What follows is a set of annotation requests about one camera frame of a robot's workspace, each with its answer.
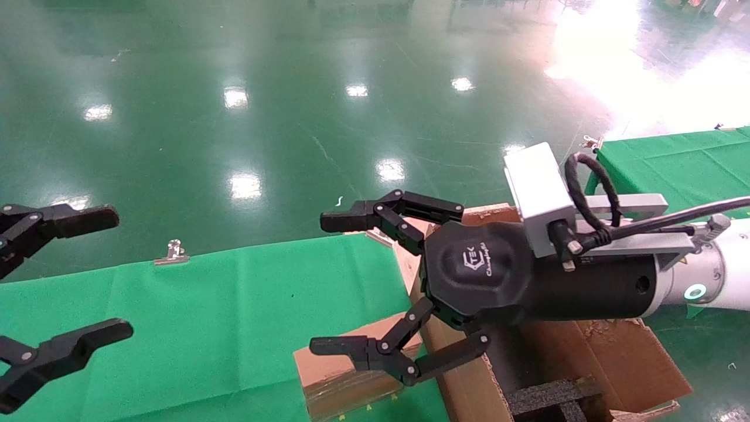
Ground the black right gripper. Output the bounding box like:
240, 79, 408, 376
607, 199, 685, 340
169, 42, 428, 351
309, 189, 658, 386

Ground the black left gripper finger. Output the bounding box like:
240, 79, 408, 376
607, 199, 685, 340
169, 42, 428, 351
0, 318, 134, 414
0, 204, 120, 279

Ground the small brown cardboard box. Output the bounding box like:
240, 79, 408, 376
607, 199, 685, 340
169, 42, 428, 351
293, 312, 425, 420

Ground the large open cardboard carton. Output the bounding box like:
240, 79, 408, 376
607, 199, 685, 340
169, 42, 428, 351
393, 202, 693, 422

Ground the large green tablecloth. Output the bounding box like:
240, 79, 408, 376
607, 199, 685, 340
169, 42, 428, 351
0, 233, 449, 422

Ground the black foam insert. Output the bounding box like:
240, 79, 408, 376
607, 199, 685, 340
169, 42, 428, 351
505, 375, 604, 422

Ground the green tablecloth with hanging corner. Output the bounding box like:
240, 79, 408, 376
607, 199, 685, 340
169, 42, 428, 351
584, 126, 750, 320

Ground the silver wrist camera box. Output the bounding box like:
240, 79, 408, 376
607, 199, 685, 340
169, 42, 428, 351
504, 142, 578, 258

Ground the black camera cable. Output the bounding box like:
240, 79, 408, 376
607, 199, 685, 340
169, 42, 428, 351
548, 152, 750, 261

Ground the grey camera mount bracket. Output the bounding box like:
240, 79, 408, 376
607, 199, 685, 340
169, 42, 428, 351
571, 195, 713, 271

